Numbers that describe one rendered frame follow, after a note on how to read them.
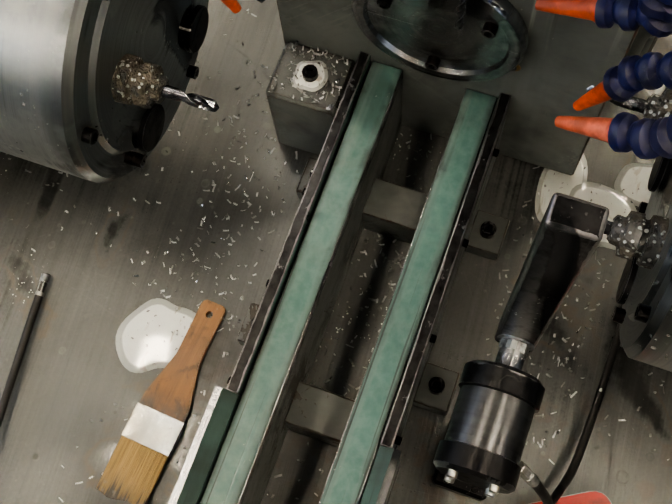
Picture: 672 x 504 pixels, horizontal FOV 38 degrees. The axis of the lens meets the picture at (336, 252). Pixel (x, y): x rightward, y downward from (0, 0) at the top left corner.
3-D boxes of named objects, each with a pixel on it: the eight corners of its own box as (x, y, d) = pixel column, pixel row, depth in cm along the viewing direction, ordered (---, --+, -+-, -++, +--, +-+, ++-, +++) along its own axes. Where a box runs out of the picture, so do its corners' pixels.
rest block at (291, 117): (297, 93, 103) (285, 33, 92) (360, 112, 102) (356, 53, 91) (276, 143, 102) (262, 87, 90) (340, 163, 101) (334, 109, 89)
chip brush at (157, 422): (193, 294, 97) (192, 292, 96) (239, 314, 96) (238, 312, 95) (95, 491, 91) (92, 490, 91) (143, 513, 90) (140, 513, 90)
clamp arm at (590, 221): (503, 309, 75) (557, 178, 51) (541, 322, 74) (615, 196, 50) (489, 352, 74) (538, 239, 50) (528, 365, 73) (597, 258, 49)
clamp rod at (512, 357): (503, 334, 73) (506, 327, 71) (529, 343, 73) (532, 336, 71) (470, 436, 71) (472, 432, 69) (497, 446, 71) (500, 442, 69)
